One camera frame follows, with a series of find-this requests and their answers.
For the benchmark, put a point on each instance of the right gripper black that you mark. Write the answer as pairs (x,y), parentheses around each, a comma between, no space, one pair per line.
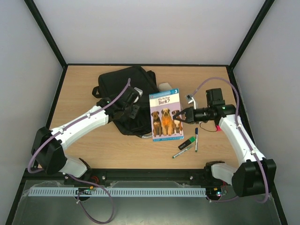
(189,115)

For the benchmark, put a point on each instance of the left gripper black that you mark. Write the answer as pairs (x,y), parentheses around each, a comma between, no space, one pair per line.
(133,114)

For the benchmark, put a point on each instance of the colourful booklet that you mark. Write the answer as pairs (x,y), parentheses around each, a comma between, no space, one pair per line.
(163,107)

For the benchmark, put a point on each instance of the black student bag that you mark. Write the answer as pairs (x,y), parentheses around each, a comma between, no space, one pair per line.
(113,84)

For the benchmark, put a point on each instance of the beige pencil case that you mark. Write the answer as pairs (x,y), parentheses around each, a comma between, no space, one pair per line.
(164,87)

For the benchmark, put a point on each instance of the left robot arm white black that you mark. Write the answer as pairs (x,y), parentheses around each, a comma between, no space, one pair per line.
(50,145)

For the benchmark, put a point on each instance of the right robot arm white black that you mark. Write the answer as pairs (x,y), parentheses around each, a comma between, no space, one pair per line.
(255,174)

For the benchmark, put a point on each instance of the blue capped marker pen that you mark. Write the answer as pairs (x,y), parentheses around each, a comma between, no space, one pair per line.
(196,139)

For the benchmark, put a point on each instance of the green black highlighter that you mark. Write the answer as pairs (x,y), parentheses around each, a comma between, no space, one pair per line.
(186,143)

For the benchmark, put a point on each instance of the green capped marker pen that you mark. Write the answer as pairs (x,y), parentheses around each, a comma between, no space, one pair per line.
(181,152)

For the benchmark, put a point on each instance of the pink highlighter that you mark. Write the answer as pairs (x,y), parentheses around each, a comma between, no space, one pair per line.
(218,128)

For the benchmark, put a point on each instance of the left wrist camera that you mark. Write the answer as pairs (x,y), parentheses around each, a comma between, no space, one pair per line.
(140,93)

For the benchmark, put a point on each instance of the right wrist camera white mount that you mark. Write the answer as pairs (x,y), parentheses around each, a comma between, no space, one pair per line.
(192,101)

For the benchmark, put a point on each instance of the bag grey metal handle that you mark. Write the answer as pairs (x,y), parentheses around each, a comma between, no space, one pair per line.
(146,136)

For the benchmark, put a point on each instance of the black aluminium frame rail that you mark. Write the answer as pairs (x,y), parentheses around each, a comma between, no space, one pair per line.
(105,177)

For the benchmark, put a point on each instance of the grey slotted cable duct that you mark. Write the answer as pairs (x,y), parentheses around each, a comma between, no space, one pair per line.
(117,192)

